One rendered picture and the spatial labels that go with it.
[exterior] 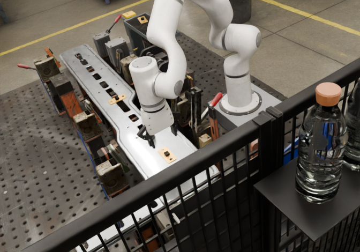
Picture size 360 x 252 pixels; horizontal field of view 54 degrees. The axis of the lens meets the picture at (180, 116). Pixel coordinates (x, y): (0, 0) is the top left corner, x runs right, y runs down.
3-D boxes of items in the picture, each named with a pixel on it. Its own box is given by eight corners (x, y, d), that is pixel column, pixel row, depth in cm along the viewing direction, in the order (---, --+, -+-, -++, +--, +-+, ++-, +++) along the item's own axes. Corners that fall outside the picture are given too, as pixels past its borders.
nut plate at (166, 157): (157, 151, 131) (156, 148, 130) (165, 146, 132) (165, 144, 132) (168, 163, 125) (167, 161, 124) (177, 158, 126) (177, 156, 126)
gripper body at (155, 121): (160, 90, 118) (167, 116, 125) (134, 104, 115) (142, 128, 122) (172, 100, 112) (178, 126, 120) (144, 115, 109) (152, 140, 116)
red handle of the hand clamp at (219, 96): (189, 123, 130) (216, 89, 129) (193, 125, 132) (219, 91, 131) (196, 128, 127) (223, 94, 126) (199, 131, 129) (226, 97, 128)
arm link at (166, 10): (208, 8, 108) (182, 103, 107) (164, 6, 116) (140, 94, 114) (196, -5, 100) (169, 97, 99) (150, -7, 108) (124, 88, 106)
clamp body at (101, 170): (114, 221, 147) (87, 165, 125) (139, 207, 150) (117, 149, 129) (122, 237, 140) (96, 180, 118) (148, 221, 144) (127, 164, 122)
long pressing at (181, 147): (53, 57, 209) (52, 54, 208) (88, 43, 217) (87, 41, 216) (167, 210, 111) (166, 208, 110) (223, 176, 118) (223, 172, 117)
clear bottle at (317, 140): (285, 187, 57) (290, 88, 45) (314, 168, 59) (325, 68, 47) (317, 214, 53) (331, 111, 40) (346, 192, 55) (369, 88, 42)
